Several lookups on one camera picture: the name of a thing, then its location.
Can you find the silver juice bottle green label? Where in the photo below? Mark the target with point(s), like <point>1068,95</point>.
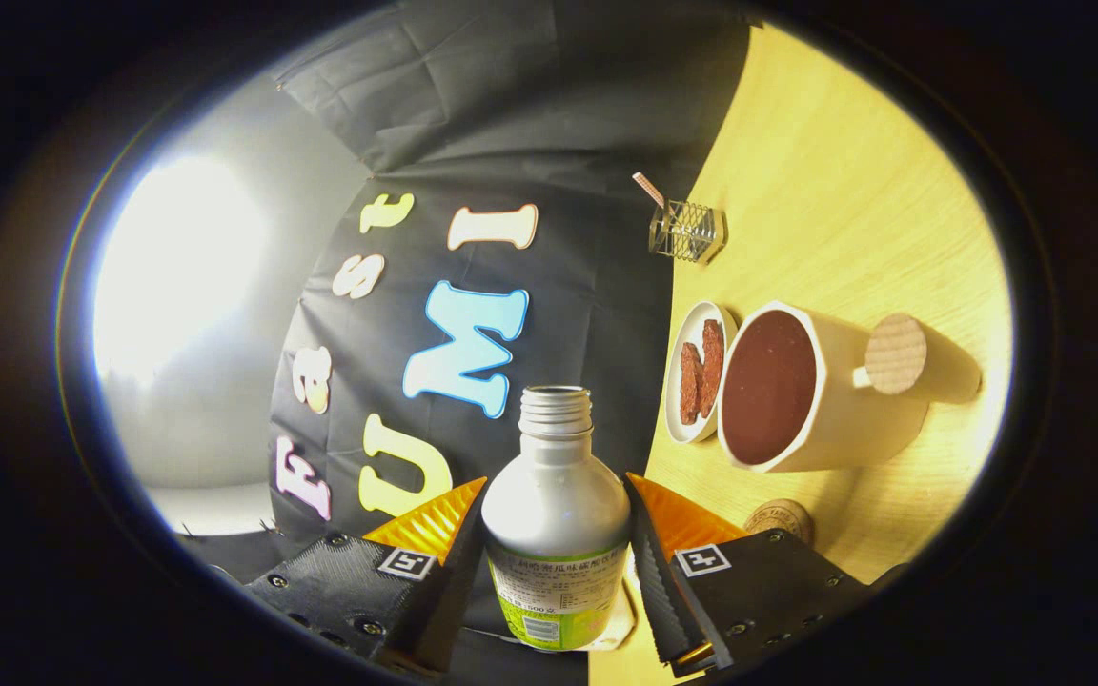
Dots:
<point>554,495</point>

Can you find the small white plate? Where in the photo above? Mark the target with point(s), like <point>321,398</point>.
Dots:
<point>675,410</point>

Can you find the black backdrop cloth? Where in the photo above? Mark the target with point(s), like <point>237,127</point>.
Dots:
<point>568,143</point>

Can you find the round cork coaster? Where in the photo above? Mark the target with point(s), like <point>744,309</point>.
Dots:
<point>782,519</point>

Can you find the brown snack piece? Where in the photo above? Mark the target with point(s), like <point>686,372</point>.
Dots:
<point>691,381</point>
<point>712,367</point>

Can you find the wooden table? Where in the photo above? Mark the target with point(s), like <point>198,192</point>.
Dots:
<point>844,191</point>

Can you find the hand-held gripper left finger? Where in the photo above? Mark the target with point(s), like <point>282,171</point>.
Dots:
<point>449,591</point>

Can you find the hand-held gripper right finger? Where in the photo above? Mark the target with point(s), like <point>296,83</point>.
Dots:
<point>663,600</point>

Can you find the pink straw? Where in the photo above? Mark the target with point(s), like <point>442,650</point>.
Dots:
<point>648,189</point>

